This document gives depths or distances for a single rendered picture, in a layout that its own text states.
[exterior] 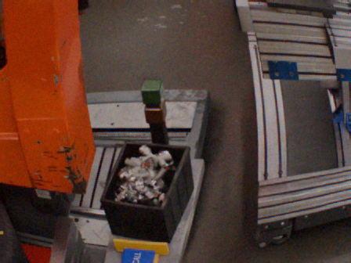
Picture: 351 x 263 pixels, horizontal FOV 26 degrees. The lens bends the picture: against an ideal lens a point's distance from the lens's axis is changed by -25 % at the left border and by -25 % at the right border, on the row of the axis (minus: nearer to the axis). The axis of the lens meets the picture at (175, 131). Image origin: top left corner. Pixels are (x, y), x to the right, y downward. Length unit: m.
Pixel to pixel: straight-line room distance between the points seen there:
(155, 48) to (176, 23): 0.21
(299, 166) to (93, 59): 1.21
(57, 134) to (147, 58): 1.49
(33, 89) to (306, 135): 1.02
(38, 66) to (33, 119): 0.15
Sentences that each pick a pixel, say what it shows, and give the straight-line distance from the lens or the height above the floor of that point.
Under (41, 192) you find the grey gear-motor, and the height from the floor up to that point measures 0.33.
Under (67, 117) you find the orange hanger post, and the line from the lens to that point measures 1.86.
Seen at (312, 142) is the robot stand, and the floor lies 0.21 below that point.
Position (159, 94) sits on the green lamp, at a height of 0.65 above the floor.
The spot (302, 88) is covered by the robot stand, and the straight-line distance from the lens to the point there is 2.75.
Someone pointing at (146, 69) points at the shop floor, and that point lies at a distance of 3.26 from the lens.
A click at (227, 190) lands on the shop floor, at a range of 2.73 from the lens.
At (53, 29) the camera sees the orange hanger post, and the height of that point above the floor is 0.98.
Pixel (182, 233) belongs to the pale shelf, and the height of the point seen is 0.45.
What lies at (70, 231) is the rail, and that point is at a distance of 2.09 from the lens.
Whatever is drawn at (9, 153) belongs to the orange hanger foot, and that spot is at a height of 0.63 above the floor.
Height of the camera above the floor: 1.81
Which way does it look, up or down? 38 degrees down
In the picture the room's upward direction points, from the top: 9 degrees counter-clockwise
